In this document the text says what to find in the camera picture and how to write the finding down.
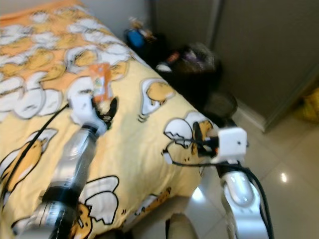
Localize grey wardrobe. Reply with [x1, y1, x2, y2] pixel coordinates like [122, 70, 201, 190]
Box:
[151, 0, 319, 133]

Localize yellow bag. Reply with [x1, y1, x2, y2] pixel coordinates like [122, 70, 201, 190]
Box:
[296, 87, 319, 123]

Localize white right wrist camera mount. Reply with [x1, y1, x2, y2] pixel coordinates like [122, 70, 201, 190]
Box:
[211, 126, 249, 164]

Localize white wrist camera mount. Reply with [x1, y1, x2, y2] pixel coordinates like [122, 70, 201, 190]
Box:
[211, 126, 249, 164]
[68, 94, 96, 126]

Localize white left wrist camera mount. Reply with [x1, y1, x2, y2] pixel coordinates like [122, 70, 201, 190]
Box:
[68, 94, 96, 126]

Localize orange snack packet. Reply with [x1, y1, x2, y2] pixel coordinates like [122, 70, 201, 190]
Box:
[89, 62, 115, 115]

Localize small dark round bin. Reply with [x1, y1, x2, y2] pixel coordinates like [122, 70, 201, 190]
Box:
[202, 91, 239, 126]

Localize red and white container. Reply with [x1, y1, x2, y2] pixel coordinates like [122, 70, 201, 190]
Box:
[157, 51, 182, 73]

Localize yellow egg-print blanket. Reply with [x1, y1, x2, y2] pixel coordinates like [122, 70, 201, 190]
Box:
[0, 0, 224, 239]

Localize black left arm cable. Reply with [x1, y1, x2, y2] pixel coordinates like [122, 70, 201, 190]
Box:
[3, 103, 71, 196]

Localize grey robot right leg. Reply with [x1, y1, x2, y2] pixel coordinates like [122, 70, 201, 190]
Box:
[165, 213, 201, 239]

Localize black trash bin with bag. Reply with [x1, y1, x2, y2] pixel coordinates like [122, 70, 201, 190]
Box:
[171, 42, 226, 108]

